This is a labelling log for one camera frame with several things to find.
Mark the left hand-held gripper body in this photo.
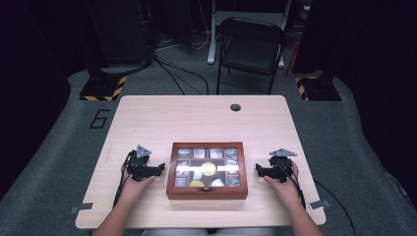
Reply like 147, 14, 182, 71
126, 145, 155, 183

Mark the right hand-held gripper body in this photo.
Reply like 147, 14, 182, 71
268, 147, 298, 183

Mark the wooden box with glass lid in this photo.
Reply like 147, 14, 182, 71
165, 141, 249, 201

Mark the person's left hand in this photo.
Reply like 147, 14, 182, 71
121, 163, 157, 200

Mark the person's right hand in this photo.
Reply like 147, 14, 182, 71
264, 160, 305, 207

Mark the grey tape strip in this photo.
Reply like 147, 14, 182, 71
309, 200, 331, 210
69, 202, 94, 214

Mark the black yellow striped stand base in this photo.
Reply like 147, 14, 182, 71
294, 76, 342, 102
79, 74, 128, 102

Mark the grey floor mat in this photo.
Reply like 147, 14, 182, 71
0, 69, 417, 236

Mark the black folding chair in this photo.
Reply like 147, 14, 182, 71
215, 17, 287, 96

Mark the dark equipment cabinet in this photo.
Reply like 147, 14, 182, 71
82, 0, 155, 70

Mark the right hand-held gripper cable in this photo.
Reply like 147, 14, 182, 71
273, 156, 308, 210

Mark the hand-held gripper cable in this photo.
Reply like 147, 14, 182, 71
273, 156, 308, 210
112, 149, 137, 208

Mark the left hand-held gripper cable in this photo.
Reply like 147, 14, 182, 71
112, 149, 137, 208

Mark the black floor cable bundle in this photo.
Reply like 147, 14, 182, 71
152, 54, 210, 96

